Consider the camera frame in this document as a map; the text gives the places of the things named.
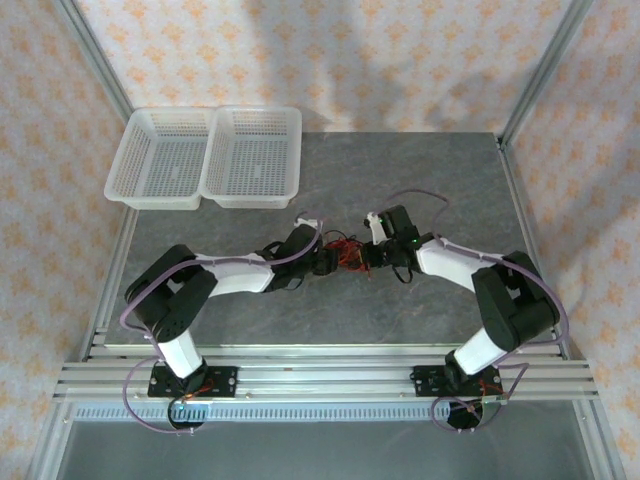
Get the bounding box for white plastic mesh basket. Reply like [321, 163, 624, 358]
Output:
[103, 106, 221, 213]
[198, 104, 304, 210]

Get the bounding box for aluminium mounting beam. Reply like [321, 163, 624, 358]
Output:
[53, 344, 600, 402]

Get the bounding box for grey metal panel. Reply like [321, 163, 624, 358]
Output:
[29, 419, 626, 480]

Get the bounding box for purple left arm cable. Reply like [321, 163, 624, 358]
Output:
[121, 214, 325, 436]

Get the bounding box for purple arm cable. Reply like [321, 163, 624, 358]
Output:
[382, 188, 571, 435]
[121, 214, 325, 436]

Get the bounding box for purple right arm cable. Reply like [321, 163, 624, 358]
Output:
[382, 188, 571, 435]

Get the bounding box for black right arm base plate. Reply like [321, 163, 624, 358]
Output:
[412, 364, 502, 399]

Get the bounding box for grey slotted cable duct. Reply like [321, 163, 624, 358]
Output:
[73, 403, 584, 422]

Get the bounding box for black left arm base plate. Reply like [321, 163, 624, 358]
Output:
[147, 366, 238, 399]

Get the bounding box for aluminium frame post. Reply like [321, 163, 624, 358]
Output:
[499, 0, 596, 149]
[52, 0, 137, 132]

